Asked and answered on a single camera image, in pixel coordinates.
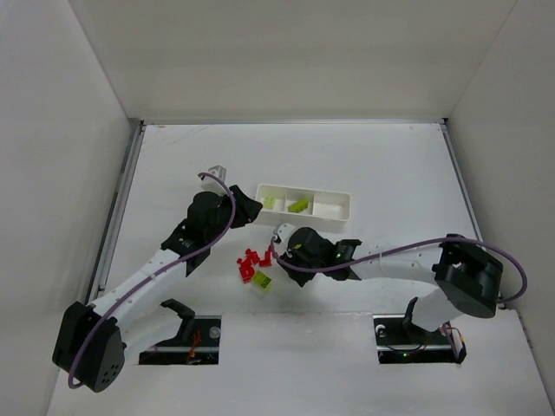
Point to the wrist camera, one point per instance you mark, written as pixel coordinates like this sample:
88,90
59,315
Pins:
215,175
282,233

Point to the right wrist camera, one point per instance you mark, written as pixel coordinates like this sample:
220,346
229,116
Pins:
282,233

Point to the red lego pile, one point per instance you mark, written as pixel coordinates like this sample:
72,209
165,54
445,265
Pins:
252,261

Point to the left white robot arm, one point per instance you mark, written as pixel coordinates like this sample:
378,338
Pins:
96,339

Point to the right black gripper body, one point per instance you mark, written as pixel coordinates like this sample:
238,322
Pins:
297,269

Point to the lime green long lego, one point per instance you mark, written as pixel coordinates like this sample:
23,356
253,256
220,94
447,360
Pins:
261,281

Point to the white three-compartment tray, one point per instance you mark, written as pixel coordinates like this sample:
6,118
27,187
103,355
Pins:
322,210

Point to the lime green 2x4 lego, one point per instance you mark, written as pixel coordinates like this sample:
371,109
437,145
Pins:
299,206

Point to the lime green 2x2 lego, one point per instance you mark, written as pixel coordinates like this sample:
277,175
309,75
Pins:
269,203

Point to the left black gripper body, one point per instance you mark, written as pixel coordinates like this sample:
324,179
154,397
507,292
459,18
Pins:
238,206

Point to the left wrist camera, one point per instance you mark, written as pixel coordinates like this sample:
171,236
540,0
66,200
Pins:
215,175

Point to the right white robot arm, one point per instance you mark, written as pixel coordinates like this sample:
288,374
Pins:
465,279

